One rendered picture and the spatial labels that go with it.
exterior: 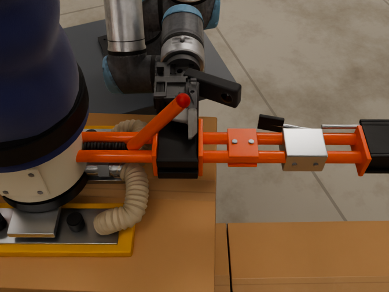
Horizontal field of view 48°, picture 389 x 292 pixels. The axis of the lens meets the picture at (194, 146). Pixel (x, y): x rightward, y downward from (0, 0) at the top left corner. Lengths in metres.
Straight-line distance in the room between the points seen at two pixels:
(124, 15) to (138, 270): 0.54
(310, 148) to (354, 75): 2.03
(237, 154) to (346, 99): 1.92
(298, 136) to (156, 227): 0.30
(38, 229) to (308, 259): 0.84
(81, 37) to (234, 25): 1.48
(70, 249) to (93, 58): 0.93
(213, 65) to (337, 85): 1.26
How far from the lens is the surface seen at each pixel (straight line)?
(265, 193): 2.12
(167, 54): 0.88
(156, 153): 0.72
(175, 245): 0.81
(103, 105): 1.44
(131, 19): 1.02
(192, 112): 0.75
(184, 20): 0.95
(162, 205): 0.85
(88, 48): 1.66
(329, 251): 1.42
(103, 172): 0.81
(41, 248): 0.83
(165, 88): 0.81
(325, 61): 2.82
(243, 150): 0.74
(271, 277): 1.34
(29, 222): 0.82
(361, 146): 0.79
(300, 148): 0.76
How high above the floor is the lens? 1.78
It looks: 52 degrees down
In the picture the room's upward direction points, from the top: straight up
